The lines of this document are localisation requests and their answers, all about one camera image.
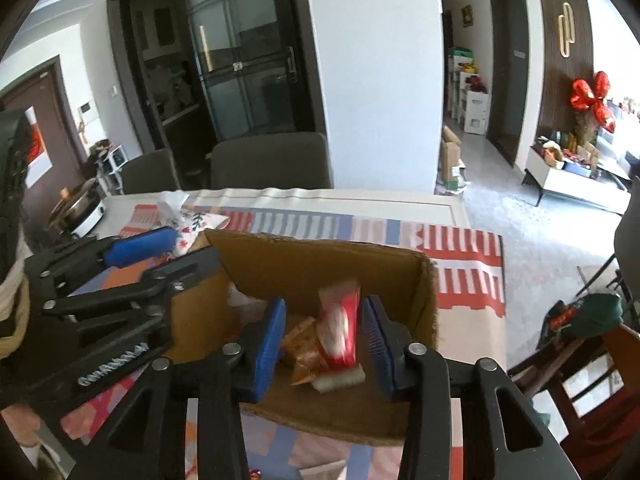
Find floral tissue pack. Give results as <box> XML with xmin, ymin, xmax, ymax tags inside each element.
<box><xmin>155</xmin><ymin>190</ymin><xmax>232</xmax><ymax>257</ymax></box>

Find gold cactus wall ornament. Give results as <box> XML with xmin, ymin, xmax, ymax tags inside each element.
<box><xmin>557</xmin><ymin>2</ymin><xmax>579</xmax><ymax>59</ymax></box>

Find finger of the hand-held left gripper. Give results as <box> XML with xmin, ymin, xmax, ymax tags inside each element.
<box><xmin>22</xmin><ymin>226</ymin><xmax>180</xmax><ymax>286</ymax></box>
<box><xmin>41</xmin><ymin>246</ymin><xmax>223</xmax><ymax>318</ymax></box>

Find white electric cooking pot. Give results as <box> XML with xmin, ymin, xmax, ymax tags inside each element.
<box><xmin>49</xmin><ymin>180</ymin><xmax>107</xmax><ymax>239</ymax></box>

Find red bow balloon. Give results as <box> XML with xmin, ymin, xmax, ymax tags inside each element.
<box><xmin>570</xmin><ymin>72</ymin><xmax>619</xmax><ymax>129</ymax></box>

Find orange snack packet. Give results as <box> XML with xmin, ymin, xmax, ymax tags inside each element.
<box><xmin>279</xmin><ymin>316</ymin><xmax>331</xmax><ymax>387</ymax></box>

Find open cardboard box on floor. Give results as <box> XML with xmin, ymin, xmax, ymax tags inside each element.
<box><xmin>439</xmin><ymin>125</ymin><xmax>469</xmax><ymax>194</ymax></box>

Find striped patchwork tablecloth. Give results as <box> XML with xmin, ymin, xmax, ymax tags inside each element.
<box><xmin>60</xmin><ymin>187</ymin><xmax>507</xmax><ymax>480</ymax></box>

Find brown cardboard box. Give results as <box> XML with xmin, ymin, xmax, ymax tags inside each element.
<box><xmin>167</xmin><ymin>229</ymin><xmax>442</xmax><ymax>448</ymax></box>

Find dark framed glass door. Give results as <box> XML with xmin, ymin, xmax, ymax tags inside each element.
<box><xmin>181</xmin><ymin>0</ymin><xmax>317</xmax><ymax>147</ymax></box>

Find red white door poster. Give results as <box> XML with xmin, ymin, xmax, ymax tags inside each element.
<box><xmin>22</xmin><ymin>105</ymin><xmax>54</xmax><ymax>189</ymax></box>

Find dark interior door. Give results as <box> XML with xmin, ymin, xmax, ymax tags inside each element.
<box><xmin>487</xmin><ymin>0</ymin><xmax>532</xmax><ymax>167</ymax></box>

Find white tv stand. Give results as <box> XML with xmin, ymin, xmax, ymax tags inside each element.
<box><xmin>522</xmin><ymin>135</ymin><xmax>634</xmax><ymax>217</ymax></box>

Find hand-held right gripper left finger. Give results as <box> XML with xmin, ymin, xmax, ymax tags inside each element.
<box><xmin>62</xmin><ymin>297</ymin><xmax>288</xmax><ymax>480</ymax></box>

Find green cap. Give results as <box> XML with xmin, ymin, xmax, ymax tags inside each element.
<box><xmin>541</xmin><ymin>292</ymin><xmax>624</xmax><ymax>347</ymax></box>

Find brown wooden chair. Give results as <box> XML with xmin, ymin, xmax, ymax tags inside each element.
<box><xmin>507</xmin><ymin>324</ymin><xmax>640</xmax><ymax>480</ymax></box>

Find grey dining chair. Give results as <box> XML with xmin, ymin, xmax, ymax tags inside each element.
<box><xmin>120</xmin><ymin>148</ymin><xmax>184</xmax><ymax>195</ymax></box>
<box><xmin>209</xmin><ymin>132</ymin><xmax>334</xmax><ymax>191</ymax></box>

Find brown entry door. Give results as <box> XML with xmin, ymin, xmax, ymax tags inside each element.
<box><xmin>0</xmin><ymin>56</ymin><xmax>87</xmax><ymax>211</ymax></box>

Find red white snack packet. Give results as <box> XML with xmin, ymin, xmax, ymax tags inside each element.
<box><xmin>310</xmin><ymin>277</ymin><xmax>368</xmax><ymax>393</ymax></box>

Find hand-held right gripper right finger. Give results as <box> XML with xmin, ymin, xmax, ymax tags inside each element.
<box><xmin>360</xmin><ymin>295</ymin><xmax>587</xmax><ymax>480</ymax></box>

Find small white storage cart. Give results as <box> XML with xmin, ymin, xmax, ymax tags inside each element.
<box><xmin>96</xmin><ymin>142</ymin><xmax>127</xmax><ymax>196</ymax></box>

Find white hallway storage shelves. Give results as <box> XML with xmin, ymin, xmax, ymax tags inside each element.
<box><xmin>447</xmin><ymin>47</ymin><xmax>492</xmax><ymax>137</ymax></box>

